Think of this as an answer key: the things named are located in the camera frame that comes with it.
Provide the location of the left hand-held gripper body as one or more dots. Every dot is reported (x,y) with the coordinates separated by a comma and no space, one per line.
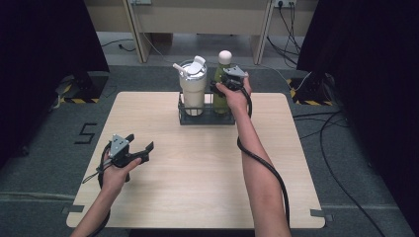
(119,151)

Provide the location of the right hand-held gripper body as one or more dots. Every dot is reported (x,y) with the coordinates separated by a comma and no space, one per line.
(234,77)

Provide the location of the green bottle with white cap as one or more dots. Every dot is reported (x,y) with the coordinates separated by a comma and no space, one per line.
(220,98)

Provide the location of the white tumbler with straw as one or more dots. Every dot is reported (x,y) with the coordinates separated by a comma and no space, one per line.
(193,87)

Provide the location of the person's right hand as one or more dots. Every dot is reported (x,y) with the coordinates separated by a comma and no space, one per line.
(237,98)

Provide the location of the person's left hand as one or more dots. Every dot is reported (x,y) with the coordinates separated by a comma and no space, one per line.
(116,179)

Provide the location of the beige wooden desk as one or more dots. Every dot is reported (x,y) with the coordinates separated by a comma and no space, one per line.
(201,19)

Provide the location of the black stand base striped tape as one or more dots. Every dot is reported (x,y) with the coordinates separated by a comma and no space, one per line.
(85,86)
(311,90)

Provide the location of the grey tape patch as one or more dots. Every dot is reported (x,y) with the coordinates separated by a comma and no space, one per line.
(73,209)
(321,214)

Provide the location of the white power strip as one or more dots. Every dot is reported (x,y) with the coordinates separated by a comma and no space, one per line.
(285,2)

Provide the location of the black curtain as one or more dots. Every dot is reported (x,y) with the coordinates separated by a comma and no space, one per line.
(39,65)
(372,82)

